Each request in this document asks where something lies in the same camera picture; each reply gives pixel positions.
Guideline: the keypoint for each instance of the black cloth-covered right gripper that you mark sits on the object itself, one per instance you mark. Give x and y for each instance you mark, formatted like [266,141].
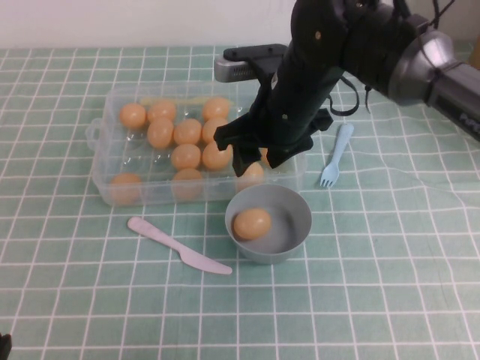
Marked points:
[296,97]

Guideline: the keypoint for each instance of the tan plastic egg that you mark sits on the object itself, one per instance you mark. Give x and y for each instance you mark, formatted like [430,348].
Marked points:
[208,129]
[216,108]
[187,183]
[264,157]
[187,132]
[160,132]
[213,159]
[125,188]
[252,224]
[253,178]
[161,110]
[132,116]
[185,156]

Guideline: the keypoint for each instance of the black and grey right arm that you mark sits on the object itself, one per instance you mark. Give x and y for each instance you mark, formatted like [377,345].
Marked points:
[375,48]

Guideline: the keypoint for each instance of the clear plastic egg box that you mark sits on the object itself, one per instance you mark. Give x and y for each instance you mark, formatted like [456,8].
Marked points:
[112,157]

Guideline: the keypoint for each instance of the light blue plastic fork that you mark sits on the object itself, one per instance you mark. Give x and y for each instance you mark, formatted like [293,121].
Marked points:
[333,161]

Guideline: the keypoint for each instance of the grey-blue plastic bowl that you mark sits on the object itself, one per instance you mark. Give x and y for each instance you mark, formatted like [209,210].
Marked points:
[288,228]

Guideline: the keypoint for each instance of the yellow plastic utensil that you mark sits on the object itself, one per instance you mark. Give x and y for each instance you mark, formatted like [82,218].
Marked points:
[168,101]

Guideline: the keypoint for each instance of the pink plastic knife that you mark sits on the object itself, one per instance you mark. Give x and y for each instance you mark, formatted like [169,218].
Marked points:
[176,245]

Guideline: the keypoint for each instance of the green checked tablecloth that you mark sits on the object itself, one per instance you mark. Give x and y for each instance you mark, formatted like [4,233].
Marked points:
[375,262]

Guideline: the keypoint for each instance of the brown rounded object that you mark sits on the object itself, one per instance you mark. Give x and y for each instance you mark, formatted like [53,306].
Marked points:
[474,54]

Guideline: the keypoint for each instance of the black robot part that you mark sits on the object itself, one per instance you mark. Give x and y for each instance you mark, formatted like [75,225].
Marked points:
[4,345]

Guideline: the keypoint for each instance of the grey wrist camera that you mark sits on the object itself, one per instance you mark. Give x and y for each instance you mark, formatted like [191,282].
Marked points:
[240,69]

